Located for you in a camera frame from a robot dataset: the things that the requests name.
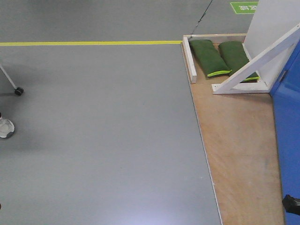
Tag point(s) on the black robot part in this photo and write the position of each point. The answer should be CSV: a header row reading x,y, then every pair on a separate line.
x,y
291,204

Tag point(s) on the green sandbag left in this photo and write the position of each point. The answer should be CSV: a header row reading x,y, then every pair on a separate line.
x,y
209,58

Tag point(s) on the white wooden base frame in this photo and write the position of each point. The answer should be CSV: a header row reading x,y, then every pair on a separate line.
x,y
191,58

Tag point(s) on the white sneaker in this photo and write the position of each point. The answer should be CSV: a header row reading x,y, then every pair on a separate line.
x,y
7,127

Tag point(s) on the green sandbag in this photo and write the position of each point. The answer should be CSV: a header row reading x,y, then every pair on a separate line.
x,y
209,58
234,55

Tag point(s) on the white diagonal brace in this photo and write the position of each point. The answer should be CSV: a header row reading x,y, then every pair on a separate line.
x,y
234,84

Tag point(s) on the plywood base platform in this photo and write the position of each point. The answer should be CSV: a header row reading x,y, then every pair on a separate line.
x,y
238,133

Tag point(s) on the grey chair leg with caster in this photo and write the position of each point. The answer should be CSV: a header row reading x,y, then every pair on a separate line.
x,y
18,90

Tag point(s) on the white wall panel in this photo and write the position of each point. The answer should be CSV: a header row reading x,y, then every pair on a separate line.
x,y
271,20

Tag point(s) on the green floor sign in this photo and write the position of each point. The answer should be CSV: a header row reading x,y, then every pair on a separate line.
x,y
244,8

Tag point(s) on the green sandbag right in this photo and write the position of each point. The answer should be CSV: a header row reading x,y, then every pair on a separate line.
x,y
234,55

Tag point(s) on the blue door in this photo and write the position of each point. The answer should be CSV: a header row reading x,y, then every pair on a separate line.
x,y
286,105

